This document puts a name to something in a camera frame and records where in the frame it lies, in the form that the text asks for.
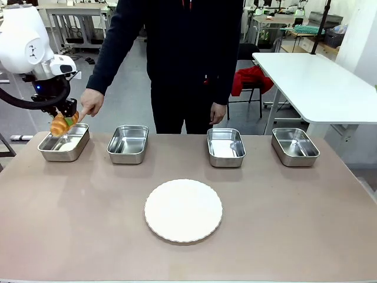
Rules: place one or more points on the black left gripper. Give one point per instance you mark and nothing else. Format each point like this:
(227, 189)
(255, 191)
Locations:
(48, 91)

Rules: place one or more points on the golden croissant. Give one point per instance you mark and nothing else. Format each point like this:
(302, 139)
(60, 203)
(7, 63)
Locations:
(60, 126)

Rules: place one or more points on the person's right forearm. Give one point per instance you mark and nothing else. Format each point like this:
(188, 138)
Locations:
(109, 59)

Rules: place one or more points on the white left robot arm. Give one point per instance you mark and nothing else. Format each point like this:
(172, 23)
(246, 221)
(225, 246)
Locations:
(20, 38)

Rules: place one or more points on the person's left forearm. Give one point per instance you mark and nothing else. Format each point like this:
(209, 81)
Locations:
(225, 76)

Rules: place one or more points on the steel rectangular container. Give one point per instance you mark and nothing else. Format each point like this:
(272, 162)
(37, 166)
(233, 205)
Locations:
(294, 146)
(128, 144)
(225, 147)
(63, 144)

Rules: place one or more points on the person's right hand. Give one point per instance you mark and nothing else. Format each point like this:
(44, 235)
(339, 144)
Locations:
(92, 103)

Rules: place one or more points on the person's left hand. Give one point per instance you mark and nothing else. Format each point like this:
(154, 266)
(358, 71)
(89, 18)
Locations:
(217, 113)

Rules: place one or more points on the small black floor object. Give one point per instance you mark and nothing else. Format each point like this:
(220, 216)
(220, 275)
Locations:
(90, 60)

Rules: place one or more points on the white background desk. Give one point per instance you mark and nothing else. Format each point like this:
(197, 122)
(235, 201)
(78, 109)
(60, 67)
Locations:
(79, 11)

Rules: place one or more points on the person in black clothing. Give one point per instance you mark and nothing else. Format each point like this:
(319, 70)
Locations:
(188, 59)

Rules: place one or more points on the white scalloped plate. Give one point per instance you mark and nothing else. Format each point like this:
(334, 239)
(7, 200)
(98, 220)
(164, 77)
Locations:
(182, 210)

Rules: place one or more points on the red cloth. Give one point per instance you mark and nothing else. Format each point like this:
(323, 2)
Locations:
(250, 79)

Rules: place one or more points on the black chair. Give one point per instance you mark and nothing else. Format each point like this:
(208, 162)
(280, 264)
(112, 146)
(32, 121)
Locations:
(247, 51)

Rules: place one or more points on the wooden top background desk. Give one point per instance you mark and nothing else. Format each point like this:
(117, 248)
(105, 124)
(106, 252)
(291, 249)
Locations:
(279, 19)

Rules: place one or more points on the large white table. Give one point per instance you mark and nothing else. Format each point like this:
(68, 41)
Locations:
(312, 82)

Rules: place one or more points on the green rack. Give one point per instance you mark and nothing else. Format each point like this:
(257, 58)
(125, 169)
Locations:
(307, 29)

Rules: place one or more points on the black stand pole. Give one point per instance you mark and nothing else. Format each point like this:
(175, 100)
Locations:
(321, 26)

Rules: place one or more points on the grey crate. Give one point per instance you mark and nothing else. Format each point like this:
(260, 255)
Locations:
(332, 38)

